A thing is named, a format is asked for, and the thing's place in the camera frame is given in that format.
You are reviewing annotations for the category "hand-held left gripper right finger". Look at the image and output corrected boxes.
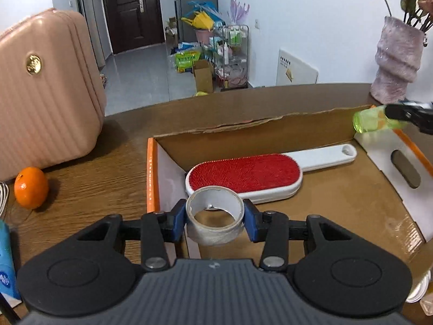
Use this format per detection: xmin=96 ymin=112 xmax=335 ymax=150
xmin=243 ymin=199 xmax=353 ymax=272

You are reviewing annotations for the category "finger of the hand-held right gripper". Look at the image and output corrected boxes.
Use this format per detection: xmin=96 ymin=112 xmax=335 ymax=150
xmin=385 ymin=103 xmax=433 ymax=133
xmin=399 ymin=99 xmax=433 ymax=108

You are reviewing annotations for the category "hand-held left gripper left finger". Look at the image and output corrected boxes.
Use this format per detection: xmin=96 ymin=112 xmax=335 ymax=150
xmin=76 ymin=199 xmax=187 ymax=272

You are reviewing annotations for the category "green spray bottle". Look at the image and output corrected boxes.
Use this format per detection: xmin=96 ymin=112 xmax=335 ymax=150
xmin=352 ymin=106 xmax=408 ymax=134

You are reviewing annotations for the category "red cardboard box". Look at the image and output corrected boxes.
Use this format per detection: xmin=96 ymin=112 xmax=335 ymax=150
xmin=146 ymin=104 xmax=433 ymax=315

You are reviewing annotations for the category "white square adapter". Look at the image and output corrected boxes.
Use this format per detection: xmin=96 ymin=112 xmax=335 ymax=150
xmin=419 ymin=298 xmax=433 ymax=319

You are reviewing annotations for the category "pink textured vase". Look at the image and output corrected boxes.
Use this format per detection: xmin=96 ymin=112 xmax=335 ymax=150
xmin=369 ymin=16 xmax=426 ymax=105

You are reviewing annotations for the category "red and white lint brush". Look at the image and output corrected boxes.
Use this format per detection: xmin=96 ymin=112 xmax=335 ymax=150
xmin=185 ymin=144 xmax=358 ymax=205

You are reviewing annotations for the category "white flat panel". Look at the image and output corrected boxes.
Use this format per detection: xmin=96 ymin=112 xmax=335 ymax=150
xmin=275 ymin=48 xmax=319 ymax=87

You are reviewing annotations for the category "open brown cardboard carton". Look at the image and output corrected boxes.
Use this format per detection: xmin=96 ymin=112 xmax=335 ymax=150
xmin=192 ymin=59 xmax=216 ymax=94

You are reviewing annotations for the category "orange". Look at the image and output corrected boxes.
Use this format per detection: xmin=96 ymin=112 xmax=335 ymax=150
xmin=14 ymin=167 xmax=50 ymax=210

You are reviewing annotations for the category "green printed sack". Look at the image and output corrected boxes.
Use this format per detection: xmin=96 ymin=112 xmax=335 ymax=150
xmin=174 ymin=50 xmax=203 ymax=73

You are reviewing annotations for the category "pink ribbed suitcase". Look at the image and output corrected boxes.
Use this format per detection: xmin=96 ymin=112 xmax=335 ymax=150
xmin=0 ymin=8 xmax=108 ymax=182

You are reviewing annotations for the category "blue tissue packet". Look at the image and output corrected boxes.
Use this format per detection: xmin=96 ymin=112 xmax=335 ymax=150
xmin=0 ymin=219 xmax=23 ymax=301

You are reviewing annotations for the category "white round lid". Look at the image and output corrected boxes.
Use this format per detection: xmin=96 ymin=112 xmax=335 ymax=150
xmin=404 ymin=271 xmax=432 ymax=304

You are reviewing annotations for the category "pink bucket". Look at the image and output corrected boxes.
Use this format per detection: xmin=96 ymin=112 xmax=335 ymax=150
xmin=194 ymin=29 xmax=215 ymax=46

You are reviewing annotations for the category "purple feather decoration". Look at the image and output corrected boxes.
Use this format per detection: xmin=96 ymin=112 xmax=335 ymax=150
xmin=228 ymin=0 xmax=251 ymax=27

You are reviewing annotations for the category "dark brown door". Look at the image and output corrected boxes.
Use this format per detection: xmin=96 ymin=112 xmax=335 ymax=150
xmin=101 ymin=0 xmax=166 ymax=55

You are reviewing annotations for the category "blue plastic bag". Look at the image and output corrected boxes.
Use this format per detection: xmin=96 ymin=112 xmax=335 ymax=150
xmin=188 ymin=0 xmax=223 ymax=21

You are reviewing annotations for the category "wire storage rack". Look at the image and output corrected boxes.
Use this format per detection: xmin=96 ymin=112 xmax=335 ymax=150
xmin=212 ymin=24 xmax=250 ymax=90

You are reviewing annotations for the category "white cable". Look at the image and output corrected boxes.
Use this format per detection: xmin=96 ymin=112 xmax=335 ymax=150
xmin=0 ymin=181 xmax=10 ymax=220

